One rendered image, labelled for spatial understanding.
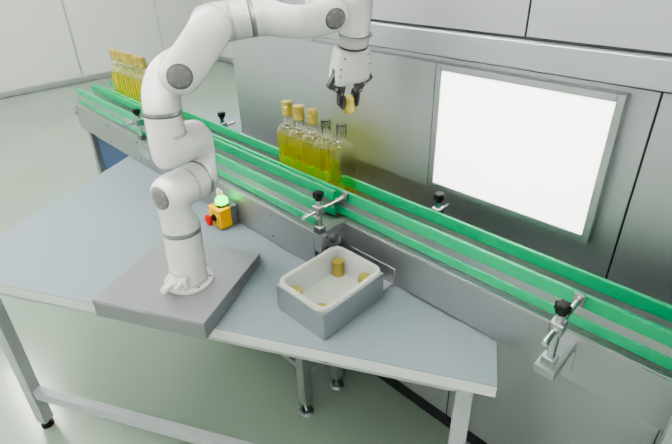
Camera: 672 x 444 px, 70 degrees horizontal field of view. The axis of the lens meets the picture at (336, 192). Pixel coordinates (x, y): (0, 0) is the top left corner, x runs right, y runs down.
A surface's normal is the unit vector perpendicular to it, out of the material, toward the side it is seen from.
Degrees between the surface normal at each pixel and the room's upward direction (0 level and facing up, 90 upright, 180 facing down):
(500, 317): 90
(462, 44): 90
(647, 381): 90
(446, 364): 0
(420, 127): 90
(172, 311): 3
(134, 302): 3
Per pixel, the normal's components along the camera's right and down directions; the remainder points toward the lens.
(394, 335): -0.02, -0.88
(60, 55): 0.72, 0.32
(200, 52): 0.32, 0.44
